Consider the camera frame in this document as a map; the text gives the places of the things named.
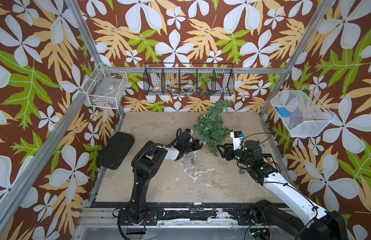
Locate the small green christmas tree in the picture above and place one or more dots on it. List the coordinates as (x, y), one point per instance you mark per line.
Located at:
(210, 126)

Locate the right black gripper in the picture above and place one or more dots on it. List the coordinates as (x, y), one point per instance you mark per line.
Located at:
(227, 149)

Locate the white wire basket right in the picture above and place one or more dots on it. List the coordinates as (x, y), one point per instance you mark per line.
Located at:
(310, 116)

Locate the black wire basket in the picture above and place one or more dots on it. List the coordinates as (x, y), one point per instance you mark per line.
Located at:
(188, 79)

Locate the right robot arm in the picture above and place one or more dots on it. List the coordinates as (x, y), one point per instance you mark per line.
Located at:
(308, 221)

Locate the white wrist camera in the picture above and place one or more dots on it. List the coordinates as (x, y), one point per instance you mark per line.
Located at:
(189, 131)
(237, 139)

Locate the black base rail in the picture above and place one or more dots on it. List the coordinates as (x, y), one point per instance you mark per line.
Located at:
(155, 213)

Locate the blue object in basket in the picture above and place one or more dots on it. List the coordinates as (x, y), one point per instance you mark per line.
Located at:
(284, 113)

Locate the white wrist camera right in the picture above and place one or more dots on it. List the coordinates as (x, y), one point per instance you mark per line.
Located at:
(237, 139)

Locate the clear string lights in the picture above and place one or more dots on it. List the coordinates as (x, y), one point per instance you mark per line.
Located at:
(195, 154)

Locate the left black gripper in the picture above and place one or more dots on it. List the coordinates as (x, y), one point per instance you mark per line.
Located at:
(195, 144)

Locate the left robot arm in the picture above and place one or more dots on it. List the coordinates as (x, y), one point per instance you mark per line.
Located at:
(146, 165)

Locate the white wire basket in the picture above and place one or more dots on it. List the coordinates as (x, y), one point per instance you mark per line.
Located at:
(105, 88)
(310, 116)

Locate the clear battery box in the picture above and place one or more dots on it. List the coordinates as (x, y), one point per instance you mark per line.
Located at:
(190, 164)

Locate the white wire basket left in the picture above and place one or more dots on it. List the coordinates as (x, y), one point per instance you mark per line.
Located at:
(105, 88)

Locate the black oval pad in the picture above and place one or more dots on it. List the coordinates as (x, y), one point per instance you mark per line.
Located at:
(113, 154)

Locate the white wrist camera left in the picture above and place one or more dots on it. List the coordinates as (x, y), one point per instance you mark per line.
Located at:
(189, 131)

